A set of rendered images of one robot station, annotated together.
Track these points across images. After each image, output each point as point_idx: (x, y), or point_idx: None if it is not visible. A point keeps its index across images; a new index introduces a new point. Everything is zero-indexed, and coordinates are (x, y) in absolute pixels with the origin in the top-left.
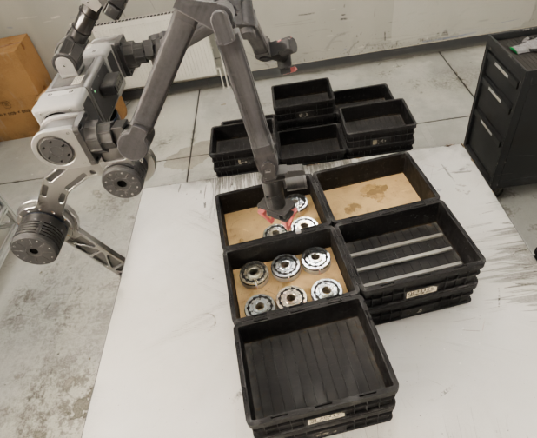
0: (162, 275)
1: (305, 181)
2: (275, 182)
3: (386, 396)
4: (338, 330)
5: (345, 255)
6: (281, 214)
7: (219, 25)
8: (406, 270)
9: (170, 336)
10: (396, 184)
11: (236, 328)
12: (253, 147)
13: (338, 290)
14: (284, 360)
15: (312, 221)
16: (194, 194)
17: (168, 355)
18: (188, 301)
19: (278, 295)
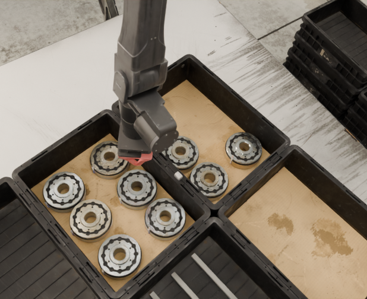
0: (95, 69)
1: (152, 144)
2: (127, 105)
3: None
4: (76, 295)
5: (167, 254)
6: (119, 143)
7: None
8: None
9: (26, 120)
10: (362, 264)
11: (3, 181)
12: (118, 38)
13: (127, 269)
14: (12, 251)
15: (223, 184)
16: (220, 33)
17: (5, 130)
18: (75, 113)
19: (87, 202)
